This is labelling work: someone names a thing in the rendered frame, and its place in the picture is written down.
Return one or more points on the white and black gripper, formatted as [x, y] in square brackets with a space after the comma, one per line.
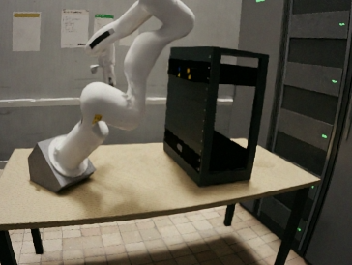
[107, 76]

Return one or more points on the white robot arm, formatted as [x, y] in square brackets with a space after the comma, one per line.
[100, 102]

